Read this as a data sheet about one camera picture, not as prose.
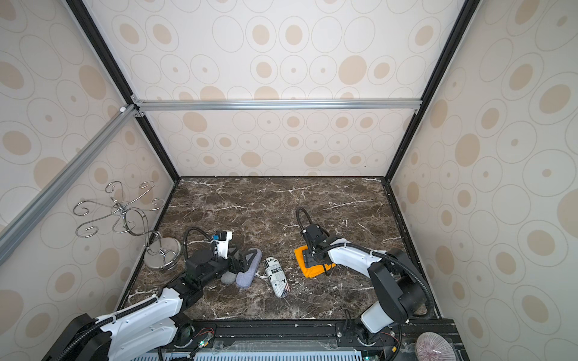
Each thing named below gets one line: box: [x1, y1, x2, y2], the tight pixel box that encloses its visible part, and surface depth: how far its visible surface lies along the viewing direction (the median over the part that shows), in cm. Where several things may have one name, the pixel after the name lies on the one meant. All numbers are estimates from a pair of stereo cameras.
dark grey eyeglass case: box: [220, 270, 237, 284], surface depth 85 cm
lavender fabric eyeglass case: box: [236, 247, 262, 289], surface depth 85 cm
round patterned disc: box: [415, 331, 457, 361], surface depth 71 cm
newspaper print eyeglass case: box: [264, 256, 293, 298], surface depth 85 cm
